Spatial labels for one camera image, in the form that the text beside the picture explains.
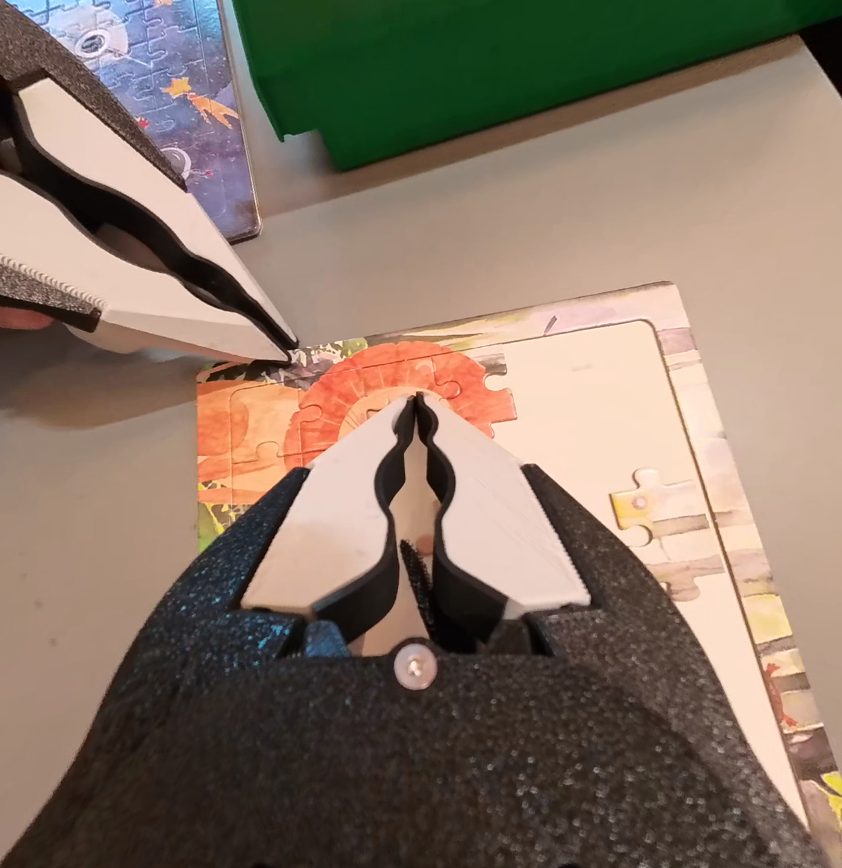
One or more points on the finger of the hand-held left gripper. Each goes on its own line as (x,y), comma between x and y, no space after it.
(156,183)
(122,298)

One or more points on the grey desk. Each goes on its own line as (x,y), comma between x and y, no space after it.
(88,542)

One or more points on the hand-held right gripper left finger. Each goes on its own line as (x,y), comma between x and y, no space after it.
(319,536)

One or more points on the assembled lion puzzle pieces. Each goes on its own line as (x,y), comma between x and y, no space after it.
(462,386)

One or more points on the astronaut jigsaw puzzle board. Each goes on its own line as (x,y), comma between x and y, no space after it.
(190,102)

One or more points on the person's left hand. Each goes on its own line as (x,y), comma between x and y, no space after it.
(14,320)

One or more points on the green plastic bin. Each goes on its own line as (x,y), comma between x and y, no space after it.
(529,68)

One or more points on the lion jigsaw puzzle board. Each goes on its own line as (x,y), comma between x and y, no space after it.
(584,420)

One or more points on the grey puzzle piece yellow dot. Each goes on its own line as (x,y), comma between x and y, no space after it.
(658,508)

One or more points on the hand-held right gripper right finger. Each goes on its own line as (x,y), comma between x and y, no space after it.
(509,536)

